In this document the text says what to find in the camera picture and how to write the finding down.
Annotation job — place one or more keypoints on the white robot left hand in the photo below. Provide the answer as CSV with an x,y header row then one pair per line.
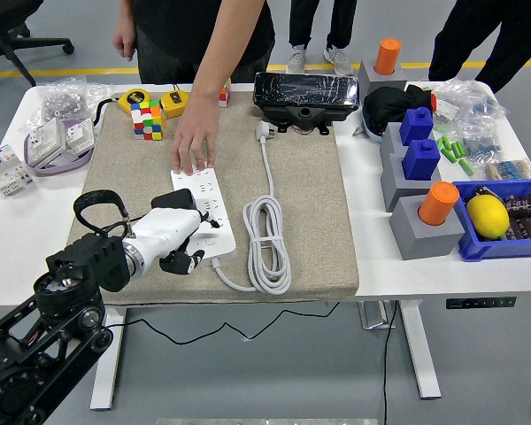
x,y
163,232

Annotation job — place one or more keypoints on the person's left hand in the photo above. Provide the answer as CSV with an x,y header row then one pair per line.
x,y
194,133

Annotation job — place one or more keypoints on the person's right hand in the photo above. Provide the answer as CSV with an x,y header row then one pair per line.
x,y
125,40

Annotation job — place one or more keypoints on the black plug adapter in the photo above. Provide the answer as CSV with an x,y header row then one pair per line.
x,y
174,199

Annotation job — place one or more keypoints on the scrambled colourful puzzle cube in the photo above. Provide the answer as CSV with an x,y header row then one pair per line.
x,y
225,95

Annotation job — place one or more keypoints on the white power strip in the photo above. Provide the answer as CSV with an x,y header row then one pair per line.
x,y
212,188

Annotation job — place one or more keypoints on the person's left forearm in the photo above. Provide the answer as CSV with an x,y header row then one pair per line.
x,y
223,48

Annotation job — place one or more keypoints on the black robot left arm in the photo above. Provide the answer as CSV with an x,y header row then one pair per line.
x,y
48,336

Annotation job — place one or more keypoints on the person's right forearm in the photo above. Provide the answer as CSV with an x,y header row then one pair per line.
x,y
127,11

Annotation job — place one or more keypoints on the yellow tape measure black label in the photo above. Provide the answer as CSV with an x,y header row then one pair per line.
x,y
175,104

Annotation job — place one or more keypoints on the puzzle cube with white face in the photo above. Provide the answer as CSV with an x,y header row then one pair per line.
x,y
148,121

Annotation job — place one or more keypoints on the person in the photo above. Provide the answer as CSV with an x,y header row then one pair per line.
x,y
177,31
469,31
303,22

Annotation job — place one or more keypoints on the round yellow tape measure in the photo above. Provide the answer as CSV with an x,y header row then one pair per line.
x,y
135,99

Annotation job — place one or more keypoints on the black office chair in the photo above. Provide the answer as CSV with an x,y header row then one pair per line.
x,y
48,43

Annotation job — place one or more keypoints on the clear bag metal screws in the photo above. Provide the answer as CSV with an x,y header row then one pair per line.
x,y
62,102

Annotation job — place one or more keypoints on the white socket panel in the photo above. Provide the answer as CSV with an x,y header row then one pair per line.
x,y
46,141
79,133

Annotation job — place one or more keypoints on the black film-wrapped device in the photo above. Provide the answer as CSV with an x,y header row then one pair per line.
x,y
305,90

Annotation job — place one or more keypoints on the purple band tray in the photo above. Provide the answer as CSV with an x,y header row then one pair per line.
x,y
57,169

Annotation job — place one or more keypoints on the grey-brown mat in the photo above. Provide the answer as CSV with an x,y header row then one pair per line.
x,y
310,199

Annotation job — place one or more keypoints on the small metal clip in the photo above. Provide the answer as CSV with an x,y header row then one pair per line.
x,y
358,132

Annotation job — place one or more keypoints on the white circuit breaker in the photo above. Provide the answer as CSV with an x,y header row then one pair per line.
x,y
2,170

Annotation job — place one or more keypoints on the grey square holder block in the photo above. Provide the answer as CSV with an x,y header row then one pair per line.
x,y
420,241
374,82
396,186
389,141

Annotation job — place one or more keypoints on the black cloth cap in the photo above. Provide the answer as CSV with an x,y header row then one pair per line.
x,y
389,106

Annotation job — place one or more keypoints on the orange cylinder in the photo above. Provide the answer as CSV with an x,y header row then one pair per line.
x,y
388,55
438,203

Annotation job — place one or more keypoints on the blue block peg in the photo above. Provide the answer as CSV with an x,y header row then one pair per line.
x,y
420,161
416,126

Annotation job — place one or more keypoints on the metal box under table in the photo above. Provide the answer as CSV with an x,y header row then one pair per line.
x,y
374,315

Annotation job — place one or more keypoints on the clear bag blue components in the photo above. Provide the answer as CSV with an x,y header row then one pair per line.
x,y
480,146
469,102

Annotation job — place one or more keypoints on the black clip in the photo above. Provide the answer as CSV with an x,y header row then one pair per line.
x,y
482,192

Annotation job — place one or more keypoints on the yellow lemon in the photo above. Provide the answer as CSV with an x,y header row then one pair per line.
x,y
487,217

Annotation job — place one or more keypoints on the clear bag beige resistors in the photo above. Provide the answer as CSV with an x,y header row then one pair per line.
x,y
509,169

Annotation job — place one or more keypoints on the blue plastic bin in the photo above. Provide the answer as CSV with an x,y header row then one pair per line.
x,y
491,250

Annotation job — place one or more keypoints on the black table control panel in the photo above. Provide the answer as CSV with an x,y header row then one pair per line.
x,y
480,303

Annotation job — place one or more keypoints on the dark brown component packs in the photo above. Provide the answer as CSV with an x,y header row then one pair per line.
x,y
528,219

